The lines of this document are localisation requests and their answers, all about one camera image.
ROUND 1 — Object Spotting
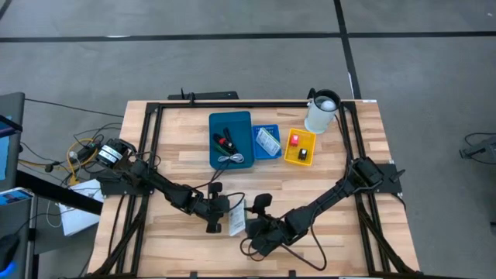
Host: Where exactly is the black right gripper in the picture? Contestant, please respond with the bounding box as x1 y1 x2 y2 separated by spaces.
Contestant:
246 193 290 257

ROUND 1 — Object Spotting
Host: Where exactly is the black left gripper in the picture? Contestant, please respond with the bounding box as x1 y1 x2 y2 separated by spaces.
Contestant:
191 181 232 235

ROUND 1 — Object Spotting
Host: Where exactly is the white labelled box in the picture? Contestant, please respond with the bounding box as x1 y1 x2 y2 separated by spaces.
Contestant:
228 198 248 238
255 127 282 157

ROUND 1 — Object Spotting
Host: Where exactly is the lavender white cable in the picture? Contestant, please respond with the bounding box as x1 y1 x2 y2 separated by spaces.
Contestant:
216 153 246 164

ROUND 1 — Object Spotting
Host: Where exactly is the black cable with red tie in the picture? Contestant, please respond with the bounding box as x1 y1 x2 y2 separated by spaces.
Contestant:
212 133 238 153

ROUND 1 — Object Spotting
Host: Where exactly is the small blue plastic bin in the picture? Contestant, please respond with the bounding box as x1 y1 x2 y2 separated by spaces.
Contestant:
252 123 283 161

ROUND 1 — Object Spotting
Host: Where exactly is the large teal plastic bin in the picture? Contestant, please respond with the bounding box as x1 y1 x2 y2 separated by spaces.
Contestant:
208 110 256 171

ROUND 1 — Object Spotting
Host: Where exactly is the small yellow plastic bin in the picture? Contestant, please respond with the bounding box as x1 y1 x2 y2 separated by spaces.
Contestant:
284 127 317 167

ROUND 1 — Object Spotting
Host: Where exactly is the black router box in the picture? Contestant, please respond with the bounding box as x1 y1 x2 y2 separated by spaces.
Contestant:
167 88 240 101

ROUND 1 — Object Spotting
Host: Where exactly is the white cylindrical container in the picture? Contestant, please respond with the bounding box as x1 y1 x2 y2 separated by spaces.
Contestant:
304 88 343 135

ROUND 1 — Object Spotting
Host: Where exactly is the white box on floor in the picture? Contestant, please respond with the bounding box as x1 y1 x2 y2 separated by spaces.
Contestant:
57 178 105 237

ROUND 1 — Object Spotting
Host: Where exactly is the black desk leg bar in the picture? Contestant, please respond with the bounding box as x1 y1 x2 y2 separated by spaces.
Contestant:
15 170 104 216

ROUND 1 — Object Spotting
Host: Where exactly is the small display screen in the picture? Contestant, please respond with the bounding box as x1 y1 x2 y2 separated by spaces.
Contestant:
0 187 35 207

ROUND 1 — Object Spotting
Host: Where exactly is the black floor stand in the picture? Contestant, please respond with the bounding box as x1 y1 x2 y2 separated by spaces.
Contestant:
459 133 496 160

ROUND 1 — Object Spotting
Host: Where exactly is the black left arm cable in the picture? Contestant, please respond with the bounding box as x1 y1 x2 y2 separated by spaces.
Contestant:
193 160 246 212

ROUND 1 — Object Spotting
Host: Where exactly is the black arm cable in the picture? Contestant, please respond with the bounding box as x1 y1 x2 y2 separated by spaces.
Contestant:
193 160 246 212
239 216 329 272

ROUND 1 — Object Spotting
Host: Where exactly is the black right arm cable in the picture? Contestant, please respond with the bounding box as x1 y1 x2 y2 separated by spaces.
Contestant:
239 216 329 272

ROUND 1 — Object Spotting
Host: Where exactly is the black aluminium table frame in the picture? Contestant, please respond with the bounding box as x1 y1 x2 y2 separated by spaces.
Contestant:
88 99 422 279

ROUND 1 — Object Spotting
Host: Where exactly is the yellow cable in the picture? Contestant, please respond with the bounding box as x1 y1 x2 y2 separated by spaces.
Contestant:
66 138 97 186

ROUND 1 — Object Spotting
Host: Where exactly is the thin black floor cable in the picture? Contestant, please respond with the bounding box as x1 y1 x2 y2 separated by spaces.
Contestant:
25 98 125 118

